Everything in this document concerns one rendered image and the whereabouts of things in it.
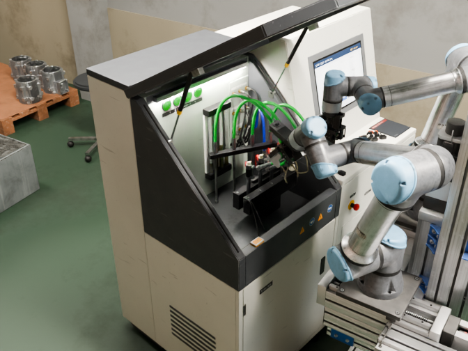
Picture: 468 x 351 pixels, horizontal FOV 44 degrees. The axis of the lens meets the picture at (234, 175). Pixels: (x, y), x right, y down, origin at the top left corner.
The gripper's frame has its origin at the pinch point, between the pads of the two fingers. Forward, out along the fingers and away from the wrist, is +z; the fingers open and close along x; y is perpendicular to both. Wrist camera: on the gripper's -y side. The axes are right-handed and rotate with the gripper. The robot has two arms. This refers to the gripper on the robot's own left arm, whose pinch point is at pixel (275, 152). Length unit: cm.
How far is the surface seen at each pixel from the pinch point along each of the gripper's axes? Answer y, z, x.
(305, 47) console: -36, 28, 56
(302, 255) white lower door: 42, 49, 7
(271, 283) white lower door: 43, 43, -15
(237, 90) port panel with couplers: -37, 46, 24
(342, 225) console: 43, 59, 37
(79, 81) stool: -148, 245, 11
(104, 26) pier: -205, 300, 72
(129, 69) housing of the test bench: -63, 29, -20
